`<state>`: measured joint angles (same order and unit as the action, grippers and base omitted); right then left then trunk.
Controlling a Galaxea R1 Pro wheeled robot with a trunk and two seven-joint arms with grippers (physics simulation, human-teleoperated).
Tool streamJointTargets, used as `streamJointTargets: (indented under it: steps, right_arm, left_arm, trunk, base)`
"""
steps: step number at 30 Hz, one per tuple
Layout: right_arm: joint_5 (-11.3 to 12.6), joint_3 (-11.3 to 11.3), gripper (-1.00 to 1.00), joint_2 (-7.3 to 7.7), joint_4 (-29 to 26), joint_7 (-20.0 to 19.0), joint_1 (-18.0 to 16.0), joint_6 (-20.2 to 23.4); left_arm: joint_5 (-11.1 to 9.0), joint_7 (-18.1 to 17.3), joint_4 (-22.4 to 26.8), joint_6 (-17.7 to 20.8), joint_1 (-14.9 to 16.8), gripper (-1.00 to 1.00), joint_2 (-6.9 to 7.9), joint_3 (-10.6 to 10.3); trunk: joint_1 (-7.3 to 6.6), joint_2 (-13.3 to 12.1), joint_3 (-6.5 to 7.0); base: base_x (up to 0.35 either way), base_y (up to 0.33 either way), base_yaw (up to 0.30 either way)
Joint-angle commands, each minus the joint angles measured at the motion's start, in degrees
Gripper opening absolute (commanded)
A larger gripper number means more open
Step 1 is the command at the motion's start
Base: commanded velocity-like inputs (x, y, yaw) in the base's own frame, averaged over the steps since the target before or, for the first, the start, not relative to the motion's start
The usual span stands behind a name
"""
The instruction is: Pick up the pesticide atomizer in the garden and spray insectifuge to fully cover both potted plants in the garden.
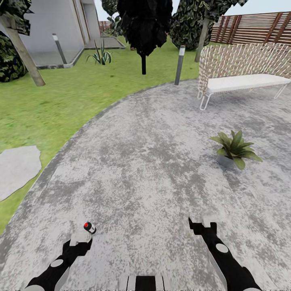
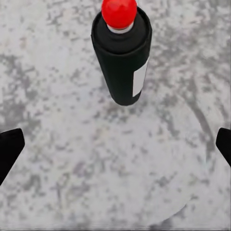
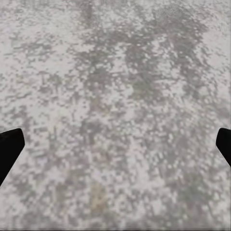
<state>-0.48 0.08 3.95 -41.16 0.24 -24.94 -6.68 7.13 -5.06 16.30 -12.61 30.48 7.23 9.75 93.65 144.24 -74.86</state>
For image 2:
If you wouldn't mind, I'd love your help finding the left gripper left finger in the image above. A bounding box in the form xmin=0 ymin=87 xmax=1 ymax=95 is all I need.
xmin=0 ymin=128 xmax=25 ymax=185

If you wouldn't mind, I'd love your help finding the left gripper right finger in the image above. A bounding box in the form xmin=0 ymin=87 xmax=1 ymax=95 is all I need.
xmin=216 ymin=128 xmax=231 ymax=166

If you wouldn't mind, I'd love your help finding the insectifuge atomizer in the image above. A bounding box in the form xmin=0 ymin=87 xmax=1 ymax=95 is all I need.
xmin=91 ymin=0 xmax=153 ymax=106

